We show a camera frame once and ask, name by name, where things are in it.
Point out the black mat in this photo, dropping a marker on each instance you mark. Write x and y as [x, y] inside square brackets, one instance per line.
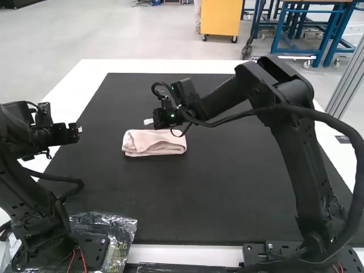
[199, 185]

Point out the blue metal frame cart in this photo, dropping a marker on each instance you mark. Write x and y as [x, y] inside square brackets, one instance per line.
[307, 28]

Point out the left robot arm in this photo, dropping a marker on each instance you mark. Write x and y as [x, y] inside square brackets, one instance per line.
[22, 182]

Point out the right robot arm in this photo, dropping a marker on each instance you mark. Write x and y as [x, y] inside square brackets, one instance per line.
[295, 148]

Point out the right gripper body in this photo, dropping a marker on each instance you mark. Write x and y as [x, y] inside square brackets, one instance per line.
[167, 119]

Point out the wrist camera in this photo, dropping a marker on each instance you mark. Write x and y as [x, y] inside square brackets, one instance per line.
[43, 113]
[165, 102]

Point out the dark base panel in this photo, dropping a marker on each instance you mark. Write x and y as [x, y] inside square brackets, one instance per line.
[94, 251]
[273, 253]
[187, 267]

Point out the silver foil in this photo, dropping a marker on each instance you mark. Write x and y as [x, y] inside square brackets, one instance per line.
[113, 227]

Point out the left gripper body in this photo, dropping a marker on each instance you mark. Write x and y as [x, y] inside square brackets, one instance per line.
[62, 135]

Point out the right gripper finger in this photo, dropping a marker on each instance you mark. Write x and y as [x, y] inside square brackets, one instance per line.
[148, 121]

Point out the pale towel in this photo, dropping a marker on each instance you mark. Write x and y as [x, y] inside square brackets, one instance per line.
[153, 143]

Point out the aluminium profile post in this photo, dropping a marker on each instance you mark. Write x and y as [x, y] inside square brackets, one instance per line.
[348, 79]

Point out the yellow wheeled cabinet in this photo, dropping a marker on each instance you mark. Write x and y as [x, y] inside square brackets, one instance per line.
[220, 17]

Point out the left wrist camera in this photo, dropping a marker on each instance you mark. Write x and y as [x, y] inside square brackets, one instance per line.
[43, 113]

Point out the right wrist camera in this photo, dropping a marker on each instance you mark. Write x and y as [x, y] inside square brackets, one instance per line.
[165, 102]

